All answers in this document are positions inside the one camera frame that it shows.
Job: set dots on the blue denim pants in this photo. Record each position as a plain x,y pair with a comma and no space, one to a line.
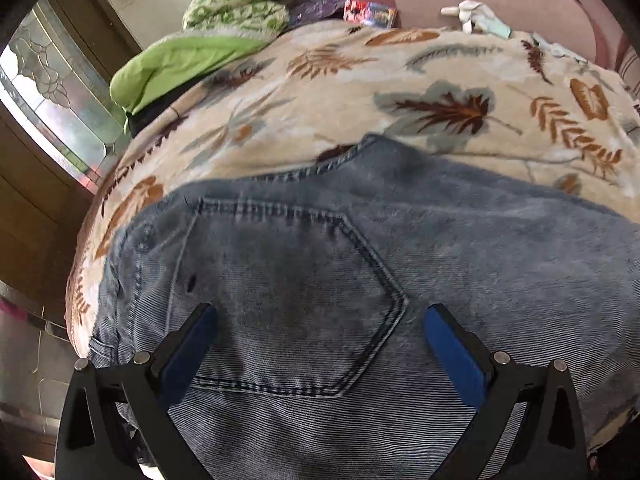
310,270

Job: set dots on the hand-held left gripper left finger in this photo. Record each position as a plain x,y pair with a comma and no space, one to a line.
191,351

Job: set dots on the purple plastic bag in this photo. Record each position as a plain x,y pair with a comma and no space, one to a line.
316,7

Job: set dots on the wooden window frame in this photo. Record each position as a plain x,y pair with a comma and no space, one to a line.
30,205

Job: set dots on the dark cloth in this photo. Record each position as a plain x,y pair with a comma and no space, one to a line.
145,121

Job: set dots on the white glove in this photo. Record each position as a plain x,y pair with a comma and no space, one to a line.
475,15
557,47

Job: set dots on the beige leaf print blanket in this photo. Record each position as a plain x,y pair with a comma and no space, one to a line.
350,80

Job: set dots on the colourful picture packet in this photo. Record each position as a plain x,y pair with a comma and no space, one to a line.
384,15

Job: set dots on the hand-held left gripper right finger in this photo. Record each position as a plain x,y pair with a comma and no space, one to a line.
454,355

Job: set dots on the red and white packet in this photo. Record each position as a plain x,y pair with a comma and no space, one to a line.
356,11

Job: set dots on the patterned glass window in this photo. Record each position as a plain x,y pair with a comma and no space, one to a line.
50,85

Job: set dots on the striped cushion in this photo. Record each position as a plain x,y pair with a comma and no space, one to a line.
629,67

